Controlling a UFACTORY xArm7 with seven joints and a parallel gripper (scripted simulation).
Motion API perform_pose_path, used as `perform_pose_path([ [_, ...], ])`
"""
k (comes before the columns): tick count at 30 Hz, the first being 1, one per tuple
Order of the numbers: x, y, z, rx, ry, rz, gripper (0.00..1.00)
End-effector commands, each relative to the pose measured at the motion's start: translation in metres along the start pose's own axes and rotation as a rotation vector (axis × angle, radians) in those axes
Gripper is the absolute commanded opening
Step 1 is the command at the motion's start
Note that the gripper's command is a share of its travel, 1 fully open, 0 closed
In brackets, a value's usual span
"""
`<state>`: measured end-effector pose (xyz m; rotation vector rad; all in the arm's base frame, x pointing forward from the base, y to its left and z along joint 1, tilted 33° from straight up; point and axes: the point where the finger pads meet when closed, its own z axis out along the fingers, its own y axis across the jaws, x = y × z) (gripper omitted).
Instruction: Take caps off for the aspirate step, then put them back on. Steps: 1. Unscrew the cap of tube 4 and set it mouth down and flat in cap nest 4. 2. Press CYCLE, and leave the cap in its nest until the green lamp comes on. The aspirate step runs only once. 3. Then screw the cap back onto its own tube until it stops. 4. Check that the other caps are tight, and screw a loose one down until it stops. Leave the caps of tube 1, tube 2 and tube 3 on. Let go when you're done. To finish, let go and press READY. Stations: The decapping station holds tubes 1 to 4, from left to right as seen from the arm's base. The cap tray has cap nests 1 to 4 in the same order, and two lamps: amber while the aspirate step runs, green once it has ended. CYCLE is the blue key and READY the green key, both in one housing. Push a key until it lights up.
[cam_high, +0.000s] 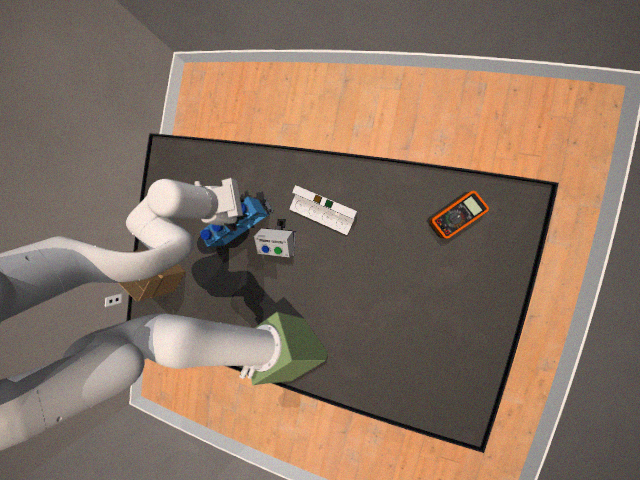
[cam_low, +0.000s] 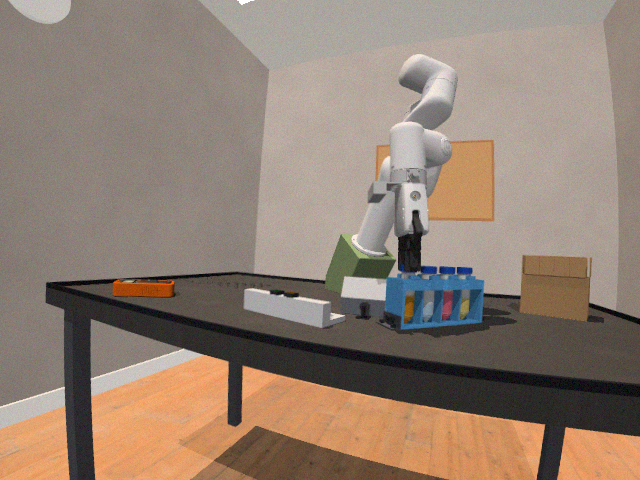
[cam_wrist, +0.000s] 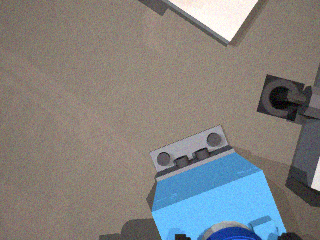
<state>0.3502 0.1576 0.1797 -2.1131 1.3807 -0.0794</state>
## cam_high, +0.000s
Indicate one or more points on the orange digital multimeter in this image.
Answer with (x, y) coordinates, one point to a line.
(459, 214)

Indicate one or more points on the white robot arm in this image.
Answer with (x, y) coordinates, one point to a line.
(106, 362)

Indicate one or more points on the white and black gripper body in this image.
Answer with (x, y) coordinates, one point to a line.
(219, 218)

